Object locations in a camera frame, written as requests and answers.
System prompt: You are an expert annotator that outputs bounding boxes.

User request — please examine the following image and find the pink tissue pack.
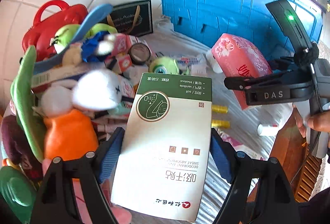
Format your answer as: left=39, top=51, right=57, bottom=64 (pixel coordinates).
left=210, top=33, right=273, bottom=110

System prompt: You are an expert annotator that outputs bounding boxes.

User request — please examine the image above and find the green white deodorant box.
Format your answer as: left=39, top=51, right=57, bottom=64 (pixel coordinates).
left=111, top=73, right=212, bottom=222

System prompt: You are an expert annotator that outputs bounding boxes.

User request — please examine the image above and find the person right hand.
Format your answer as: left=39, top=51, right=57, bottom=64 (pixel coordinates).
left=292, top=103, right=330, bottom=137

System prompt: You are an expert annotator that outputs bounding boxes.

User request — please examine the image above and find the white wipes packet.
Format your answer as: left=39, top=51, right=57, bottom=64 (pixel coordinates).
left=173, top=55, right=206, bottom=66

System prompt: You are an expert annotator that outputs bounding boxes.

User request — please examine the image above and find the orange plush toy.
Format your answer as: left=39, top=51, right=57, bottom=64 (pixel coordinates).
left=44, top=109, right=98, bottom=161

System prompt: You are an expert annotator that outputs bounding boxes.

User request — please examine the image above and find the green alien plush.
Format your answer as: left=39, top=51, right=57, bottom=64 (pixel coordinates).
left=149, top=56, right=180, bottom=74

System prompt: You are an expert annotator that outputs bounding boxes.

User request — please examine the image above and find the green slipper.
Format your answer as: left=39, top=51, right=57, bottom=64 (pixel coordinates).
left=11, top=45, right=46, bottom=162

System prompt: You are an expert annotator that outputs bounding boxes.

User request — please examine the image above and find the blue plastic storage crate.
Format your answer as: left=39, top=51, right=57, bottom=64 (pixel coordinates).
left=162, top=0, right=323, bottom=60

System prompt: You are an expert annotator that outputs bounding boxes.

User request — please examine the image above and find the black tape roll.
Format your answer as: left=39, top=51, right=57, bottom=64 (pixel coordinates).
left=128, top=43, right=151, bottom=65

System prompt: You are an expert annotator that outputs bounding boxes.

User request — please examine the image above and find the white plush toy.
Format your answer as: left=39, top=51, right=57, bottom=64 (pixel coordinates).
left=72, top=69, right=122, bottom=112

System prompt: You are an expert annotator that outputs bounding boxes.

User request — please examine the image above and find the black gift bag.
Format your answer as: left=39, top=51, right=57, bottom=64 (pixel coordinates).
left=106, top=0, right=153, bottom=37

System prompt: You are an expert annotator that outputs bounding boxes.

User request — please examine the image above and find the blue furry monster toy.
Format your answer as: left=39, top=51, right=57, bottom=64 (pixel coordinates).
left=81, top=31, right=116, bottom=63

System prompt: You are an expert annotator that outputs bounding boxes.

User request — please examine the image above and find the blue plastic spoon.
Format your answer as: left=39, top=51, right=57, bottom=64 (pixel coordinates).
left=33, top=4, right=113, bottom=75

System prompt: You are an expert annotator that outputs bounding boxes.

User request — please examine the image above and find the green plush toy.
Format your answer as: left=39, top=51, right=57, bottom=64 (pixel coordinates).
left=50, top=23, right=117, bottom=54

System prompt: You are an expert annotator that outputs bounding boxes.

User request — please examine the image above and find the red toy suitcase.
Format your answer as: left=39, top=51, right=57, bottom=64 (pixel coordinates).
left=22, top=0, right=88, bottom=62

